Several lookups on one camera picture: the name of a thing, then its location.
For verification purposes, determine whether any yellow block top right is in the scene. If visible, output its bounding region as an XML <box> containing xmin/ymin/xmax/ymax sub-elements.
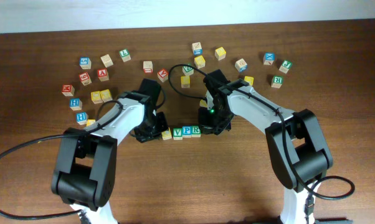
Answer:
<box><xmin>215</xmin><ymin>47</ymin><xmax>226</xmax><ymax>60</ymax></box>

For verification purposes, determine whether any blue block far left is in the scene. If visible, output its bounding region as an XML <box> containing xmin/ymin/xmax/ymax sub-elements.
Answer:
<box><xmin>79</xmin><ymin>57</ymin><xmax>92</xmax><ymax>70</ymax></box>

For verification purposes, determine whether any yellow O block left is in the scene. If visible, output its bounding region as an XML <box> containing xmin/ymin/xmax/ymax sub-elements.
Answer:
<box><xmin>86</xmin><ymin>119</ymin><xmax>96</xmax><ymax>126</ymax></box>

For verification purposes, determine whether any blue h block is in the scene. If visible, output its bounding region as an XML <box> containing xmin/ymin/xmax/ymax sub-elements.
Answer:
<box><xmin>69</xmin><ymin>98</ymin><xmax>82</xmax><ymax>111</ymax></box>
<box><xmin>76</xmin><ymin>112</ymin><xmax>88</xmax><ymax>125</ymax></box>

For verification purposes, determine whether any plain block red side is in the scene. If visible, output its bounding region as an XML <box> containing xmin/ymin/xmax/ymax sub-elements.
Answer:
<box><xmin>143</xmin><ymin>61</ymin><xmax>153</xmax><ymax>73</ymax></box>

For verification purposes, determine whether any yellow block centre lower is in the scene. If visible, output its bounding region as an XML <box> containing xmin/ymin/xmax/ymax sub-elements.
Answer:
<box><xmin>199</xmin><ymin>100</ymin><xmax>207</xmax><ymax>108</ymax></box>

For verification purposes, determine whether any green V block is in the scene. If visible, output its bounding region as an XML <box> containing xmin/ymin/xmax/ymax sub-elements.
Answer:
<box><xmin>173</xmin><ymin>128</ymin><xmax>183</xmax><ymax>140</ymax></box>

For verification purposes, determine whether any blue H block upper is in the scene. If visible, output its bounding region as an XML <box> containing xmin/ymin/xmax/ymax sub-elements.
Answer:
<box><xmin>69</xmin><ymin>98</ymin><xmax>82</xmax><ymax>111</ymax></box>

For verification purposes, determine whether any red nine block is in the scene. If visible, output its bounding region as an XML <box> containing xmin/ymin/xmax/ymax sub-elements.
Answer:
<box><xmin>78</xmin><ymin>72</ymin><xmax>92</xmax><ymax>86</ymax></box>

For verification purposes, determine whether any red A block left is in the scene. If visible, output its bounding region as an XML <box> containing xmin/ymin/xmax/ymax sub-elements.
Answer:
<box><xmin>97</xmin><ymin>68</ymin><xmax>110</xmax><ymax>82</ymax></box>

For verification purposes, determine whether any green L block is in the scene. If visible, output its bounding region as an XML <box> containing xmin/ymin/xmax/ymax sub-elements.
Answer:
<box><xmin>119</xmin><ymin>49</ymin><xmax>131</xmax><ymax>62</ymax></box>

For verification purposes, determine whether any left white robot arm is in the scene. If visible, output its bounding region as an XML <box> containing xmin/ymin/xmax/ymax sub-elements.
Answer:
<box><xmin>51</xmin><ymin>78</ymin><xmax>168</xmax><ymax>223</ymax></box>

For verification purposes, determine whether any yellow G block pair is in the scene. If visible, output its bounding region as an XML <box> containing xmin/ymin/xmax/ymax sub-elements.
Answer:
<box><xmin>100</xmin><ymin>89</ymin><xmax>113</xmax><ymax>102</ymax></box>

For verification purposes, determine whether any blue P block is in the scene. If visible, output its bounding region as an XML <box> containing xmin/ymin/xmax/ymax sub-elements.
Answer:
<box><xmin>182</xmin><ymin>126</ymin><xmax>192</xmax><ymax>138</ymax></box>

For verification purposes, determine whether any red A block tilted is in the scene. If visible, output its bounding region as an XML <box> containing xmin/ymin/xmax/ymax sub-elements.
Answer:
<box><xmin>157</xmin><ymin>68</ymin><xmax>169</xmax><ymax>83</ymax></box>

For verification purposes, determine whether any green r block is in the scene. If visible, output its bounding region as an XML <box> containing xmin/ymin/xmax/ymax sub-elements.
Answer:
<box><xmin>191</xmin><ymin>126</ymin><xmax>201</xmax><ymax>138</ymax></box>
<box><xmin>271</xmin><ymin>75</ymin><xmax>283</xmax><ymax>88</ymax></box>

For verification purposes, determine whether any yellow C block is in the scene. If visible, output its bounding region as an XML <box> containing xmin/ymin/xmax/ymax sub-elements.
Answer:
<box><xmin>161</xmin><ymin>128</ymin><xmax>173</xmax><ymax>141</ymax></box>

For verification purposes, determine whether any plain block blue side top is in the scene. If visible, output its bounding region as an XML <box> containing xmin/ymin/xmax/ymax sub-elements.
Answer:
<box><xmin>192</xmin><ymin>42</ymin><xmax>202</xmax><ymax>55</ymax></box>

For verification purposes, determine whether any yellow block below Z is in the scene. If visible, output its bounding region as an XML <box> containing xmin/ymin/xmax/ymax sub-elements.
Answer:
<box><xmin>181</xmin><ymin>76</ymin><xmax>191</xmax><ymax>88</ymax></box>

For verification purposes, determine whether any yellow block above Z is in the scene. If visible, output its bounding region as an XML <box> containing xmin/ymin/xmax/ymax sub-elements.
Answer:
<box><xmin>194</xmin><ymin>55</ymin><xmax>206</xmax><ymax>69</ymax></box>

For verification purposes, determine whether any blue X block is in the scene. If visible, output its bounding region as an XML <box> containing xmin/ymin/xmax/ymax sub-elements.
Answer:
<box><xmin>263</xmin><ymin>52</ymin><xmax>275</xmax><ymax>65</ymax></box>

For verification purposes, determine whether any plain wooden block left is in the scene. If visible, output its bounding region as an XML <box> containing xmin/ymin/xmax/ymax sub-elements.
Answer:
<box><xmin>100</xmin><ymin>54</ymin><xmax>113</xmax><ymax>68</ymax></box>

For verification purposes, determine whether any green Z block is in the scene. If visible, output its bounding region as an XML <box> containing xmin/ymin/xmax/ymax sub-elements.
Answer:
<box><xmin>183</xmin><ymin>63</ymin><xmax>194</xmax><ymax>77</ymax></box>

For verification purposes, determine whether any yellow O block pair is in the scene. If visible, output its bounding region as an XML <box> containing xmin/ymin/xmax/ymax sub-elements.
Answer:
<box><xmin>90</xmin><ymin>91</ymin><xmax>103</xmax><ymax>104</ymax></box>

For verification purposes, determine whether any red M block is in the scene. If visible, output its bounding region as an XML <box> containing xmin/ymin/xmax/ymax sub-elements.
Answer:
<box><xmin>61</xmin><ymin>85</ymin><xmax>75</xmax><ymax>96</ymax></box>

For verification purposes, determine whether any plain block right centre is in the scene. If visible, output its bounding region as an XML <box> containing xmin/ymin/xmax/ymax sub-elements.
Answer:
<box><xmin>235</xmin><ymin>58</ymin><xmax>247</xmax><ymax>73</ymax></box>

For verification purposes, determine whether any blue H block lower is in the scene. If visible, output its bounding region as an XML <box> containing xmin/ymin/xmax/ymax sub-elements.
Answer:
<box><xmin>76</xmin><ymin>112</ymin><xmax>88</xmax><ymax>125</ymax></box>

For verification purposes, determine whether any green J block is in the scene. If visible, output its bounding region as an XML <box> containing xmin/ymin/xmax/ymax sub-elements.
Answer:
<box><xmin>279</xmin><ymin>60</ymin><xmax>293</xmax><ymax>74</ymax></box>

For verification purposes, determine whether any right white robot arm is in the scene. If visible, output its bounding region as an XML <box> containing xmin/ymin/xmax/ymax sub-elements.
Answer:
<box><xmin>199</xmin><ymin>70</ymin><xmax>333</xmax><ymax>223</ymax></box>

